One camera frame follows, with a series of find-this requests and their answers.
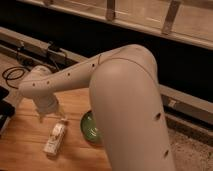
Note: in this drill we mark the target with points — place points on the black device at left edge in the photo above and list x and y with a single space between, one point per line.
7 110

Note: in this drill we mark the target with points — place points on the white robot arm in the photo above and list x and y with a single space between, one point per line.
125 101

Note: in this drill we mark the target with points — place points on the green ceramic bowl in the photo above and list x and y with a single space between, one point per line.
88 128

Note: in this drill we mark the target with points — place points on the white plastic bottle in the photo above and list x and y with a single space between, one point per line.
55 139

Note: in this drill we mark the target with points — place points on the metal rail with brackets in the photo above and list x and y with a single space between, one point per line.
21 47

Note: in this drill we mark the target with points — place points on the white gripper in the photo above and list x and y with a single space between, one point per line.
47 105

